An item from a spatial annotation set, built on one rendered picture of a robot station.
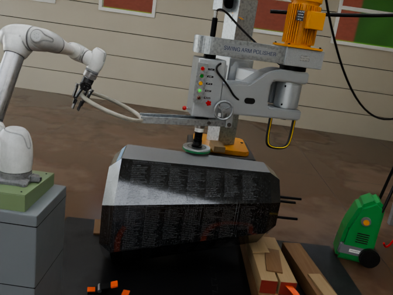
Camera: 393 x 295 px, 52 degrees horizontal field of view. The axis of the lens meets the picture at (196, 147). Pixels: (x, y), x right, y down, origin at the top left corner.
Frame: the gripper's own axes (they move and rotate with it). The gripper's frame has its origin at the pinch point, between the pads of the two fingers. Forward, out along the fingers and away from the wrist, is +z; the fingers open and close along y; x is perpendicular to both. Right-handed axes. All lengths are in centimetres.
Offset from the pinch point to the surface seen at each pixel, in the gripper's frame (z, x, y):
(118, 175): 28, -40, 29
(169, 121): -16, -24, 59
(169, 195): 24, -65, 56
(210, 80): -56, -35, 68
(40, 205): 39, -81, -31
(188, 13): -171, 484, 344
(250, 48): -88, -42, 81
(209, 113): -34, -38, 78
